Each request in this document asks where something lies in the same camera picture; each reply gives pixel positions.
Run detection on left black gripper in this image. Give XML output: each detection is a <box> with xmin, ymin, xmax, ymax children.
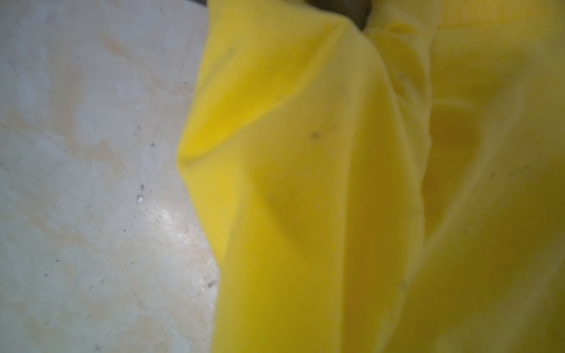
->
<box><xmin>306</xmin><ymin>0</ymin><xmax>372</xmax><ymax>29</ymax></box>

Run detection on yellow shorts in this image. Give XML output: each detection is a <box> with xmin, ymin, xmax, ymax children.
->
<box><xmin>177</xmin><ymin>1</ymin><xmax>564</xmax><ymax>352</ymax></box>

